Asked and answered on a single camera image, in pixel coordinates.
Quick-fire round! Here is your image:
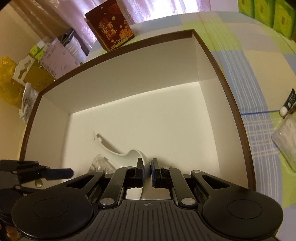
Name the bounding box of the white plastic soup spoon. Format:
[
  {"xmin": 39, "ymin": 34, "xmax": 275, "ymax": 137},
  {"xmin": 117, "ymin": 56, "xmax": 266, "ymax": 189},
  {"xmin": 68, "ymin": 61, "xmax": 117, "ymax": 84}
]
[{"xmin": 84, "ymin": 131, "xmax": 152, "ymax": 200}]

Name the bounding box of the cotton swab packet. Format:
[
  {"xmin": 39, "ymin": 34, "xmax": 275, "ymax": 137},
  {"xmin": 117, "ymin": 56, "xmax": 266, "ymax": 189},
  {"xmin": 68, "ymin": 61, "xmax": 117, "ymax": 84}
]
[{"xmin": 88, "ymin": 154, "xmax": 116, "ymax": 174}]

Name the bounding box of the clear floss pick bag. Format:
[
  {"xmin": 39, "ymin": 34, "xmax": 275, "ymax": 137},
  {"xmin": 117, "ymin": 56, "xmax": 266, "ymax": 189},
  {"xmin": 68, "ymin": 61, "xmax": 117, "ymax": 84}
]
[{"xmin": 272, "ymin": 114, "xmax": 296, "ymax": 172}]

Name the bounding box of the dark green snack pouch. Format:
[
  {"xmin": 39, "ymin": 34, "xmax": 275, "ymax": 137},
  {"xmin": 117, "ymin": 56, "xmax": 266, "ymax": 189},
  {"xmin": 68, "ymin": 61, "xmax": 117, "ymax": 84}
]
[{"xmin": 284, "ymin": 88, "xmax": 296, "ymax": 111}]

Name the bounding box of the silver foil bag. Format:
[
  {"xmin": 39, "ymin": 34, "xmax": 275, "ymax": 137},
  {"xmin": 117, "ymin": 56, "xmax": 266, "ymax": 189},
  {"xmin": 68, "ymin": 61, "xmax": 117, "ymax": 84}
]
[{"xmin": 18, "ymin": 83, "xmax": 39, "ymax": 124}]

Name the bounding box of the yellow plastic bag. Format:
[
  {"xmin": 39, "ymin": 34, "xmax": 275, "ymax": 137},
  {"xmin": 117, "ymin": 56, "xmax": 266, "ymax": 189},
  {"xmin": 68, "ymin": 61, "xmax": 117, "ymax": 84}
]
[{"xmin": 0, "ymin": 56, "xmax": 24, "ymax": 109}]

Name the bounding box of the brown cardboard storage box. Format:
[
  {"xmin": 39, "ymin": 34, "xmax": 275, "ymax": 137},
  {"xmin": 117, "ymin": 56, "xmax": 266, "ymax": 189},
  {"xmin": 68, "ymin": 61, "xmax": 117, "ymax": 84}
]
[{"xmin": 20, "ymin": 30, "xmax": 256, "ymax": 190}]

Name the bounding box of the white carved wood rack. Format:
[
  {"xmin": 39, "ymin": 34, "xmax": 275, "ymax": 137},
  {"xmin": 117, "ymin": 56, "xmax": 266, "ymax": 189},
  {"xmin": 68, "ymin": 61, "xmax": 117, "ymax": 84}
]
[{"xmin": 13, "ymin": 55, "xmax": 35, "ymax": 86}]

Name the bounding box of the pale pink cardboard sheet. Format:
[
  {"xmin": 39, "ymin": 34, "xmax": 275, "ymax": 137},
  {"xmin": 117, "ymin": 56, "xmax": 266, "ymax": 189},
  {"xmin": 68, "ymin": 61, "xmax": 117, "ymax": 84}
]
[{"xmin": 39, "ymin": 39, "xmax": 80, "ymax": 79}]

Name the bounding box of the checkered tablecloth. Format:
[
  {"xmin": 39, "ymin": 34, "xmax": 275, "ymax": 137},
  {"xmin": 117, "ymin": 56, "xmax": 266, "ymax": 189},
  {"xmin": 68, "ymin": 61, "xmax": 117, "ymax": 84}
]
[{"xmin": 85, "ymin": 10, "xmax": 296, "ymax": 232}]

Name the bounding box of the red gift paper bag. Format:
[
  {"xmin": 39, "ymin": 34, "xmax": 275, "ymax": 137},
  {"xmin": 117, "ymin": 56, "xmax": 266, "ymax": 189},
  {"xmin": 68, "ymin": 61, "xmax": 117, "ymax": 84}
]
[{"xmin": 85, "ymin": 1, "xmax": 134, "ymax": 52}]

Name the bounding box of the green tissue pack bundle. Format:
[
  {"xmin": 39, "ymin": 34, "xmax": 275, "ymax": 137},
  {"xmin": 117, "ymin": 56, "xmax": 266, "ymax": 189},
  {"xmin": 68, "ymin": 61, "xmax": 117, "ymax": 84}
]
[{"xmin": 238, "ymin": 0, "xmax": 295, "ymax": 40}]

